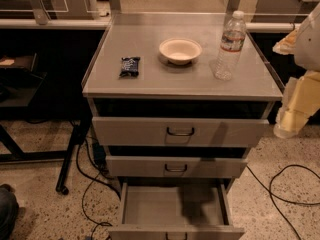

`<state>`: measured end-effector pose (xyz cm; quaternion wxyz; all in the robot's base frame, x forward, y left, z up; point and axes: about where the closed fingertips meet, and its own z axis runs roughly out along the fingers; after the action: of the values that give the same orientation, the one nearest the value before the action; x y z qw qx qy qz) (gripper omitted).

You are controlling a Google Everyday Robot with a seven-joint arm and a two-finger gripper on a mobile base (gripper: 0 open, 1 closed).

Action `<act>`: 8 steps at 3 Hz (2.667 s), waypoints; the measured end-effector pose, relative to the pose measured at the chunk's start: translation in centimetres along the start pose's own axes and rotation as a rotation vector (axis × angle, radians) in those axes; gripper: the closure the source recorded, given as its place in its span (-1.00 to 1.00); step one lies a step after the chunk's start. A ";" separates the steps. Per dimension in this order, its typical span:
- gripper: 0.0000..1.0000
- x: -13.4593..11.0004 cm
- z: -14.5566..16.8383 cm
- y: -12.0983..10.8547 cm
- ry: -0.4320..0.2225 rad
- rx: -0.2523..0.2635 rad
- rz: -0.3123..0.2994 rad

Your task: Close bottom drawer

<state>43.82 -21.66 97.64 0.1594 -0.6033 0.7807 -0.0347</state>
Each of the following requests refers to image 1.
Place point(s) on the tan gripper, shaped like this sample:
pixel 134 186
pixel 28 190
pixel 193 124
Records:
pixel 308 47

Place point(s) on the grey bottom drawer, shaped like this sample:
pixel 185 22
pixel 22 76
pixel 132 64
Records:
pixel 179 212

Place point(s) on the grey drawer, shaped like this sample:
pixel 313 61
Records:
pixel 193 132
pixel 184 167
pixel 179 212

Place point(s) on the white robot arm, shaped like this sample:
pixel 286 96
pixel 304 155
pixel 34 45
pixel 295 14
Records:
pixel 304 43

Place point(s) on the grey metal drawer cabinet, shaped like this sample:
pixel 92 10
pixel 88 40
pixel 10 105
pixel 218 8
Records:
pixel 165 90

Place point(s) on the grey top drawer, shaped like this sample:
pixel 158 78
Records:
pixel 193 132

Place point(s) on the grey middle drawer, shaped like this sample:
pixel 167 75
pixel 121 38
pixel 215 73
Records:
pixel 184 167

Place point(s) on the clear plastic water bottle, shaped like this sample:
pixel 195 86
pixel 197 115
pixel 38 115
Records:
pixel 231 44

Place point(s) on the white paper bowl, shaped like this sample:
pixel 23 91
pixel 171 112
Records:
pixel 180 51

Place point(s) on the dark blue snack packet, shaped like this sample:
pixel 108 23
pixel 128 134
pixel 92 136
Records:
pixel 129 67

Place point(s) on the black side shelf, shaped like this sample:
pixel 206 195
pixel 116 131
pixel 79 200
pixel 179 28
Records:
pixel 19 80

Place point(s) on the dark shoe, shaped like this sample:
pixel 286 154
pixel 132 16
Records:
pixel 9 208

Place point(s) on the black table frame leg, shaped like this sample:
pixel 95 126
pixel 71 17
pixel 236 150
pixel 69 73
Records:
pixel 16 154

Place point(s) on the white horizontal rail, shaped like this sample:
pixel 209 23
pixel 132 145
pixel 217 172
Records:
pixel 105 23

